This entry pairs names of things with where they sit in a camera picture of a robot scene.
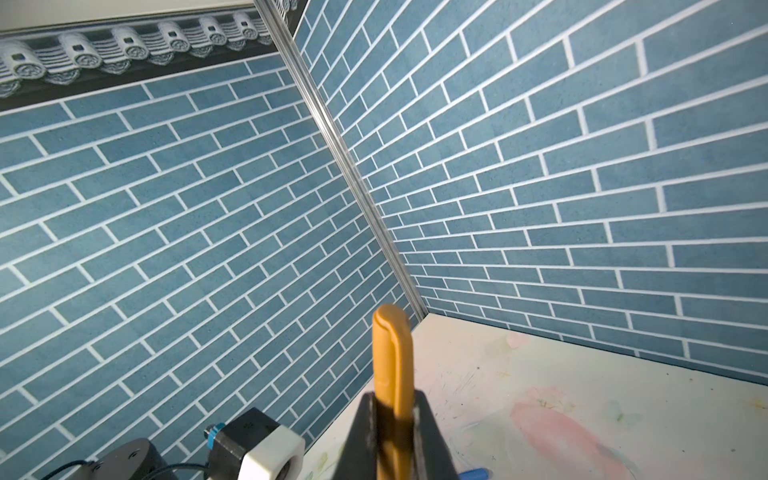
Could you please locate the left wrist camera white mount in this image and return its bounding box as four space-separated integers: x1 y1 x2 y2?
205 408 305 480

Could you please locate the blue pen cap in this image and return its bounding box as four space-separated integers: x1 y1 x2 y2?
458 468 491 480

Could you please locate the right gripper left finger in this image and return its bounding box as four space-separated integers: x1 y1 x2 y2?
332 393 378 480

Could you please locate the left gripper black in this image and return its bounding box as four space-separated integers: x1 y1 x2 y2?
35 437 208 480

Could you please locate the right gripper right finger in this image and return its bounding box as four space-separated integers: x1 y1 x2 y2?
413 390 459 480

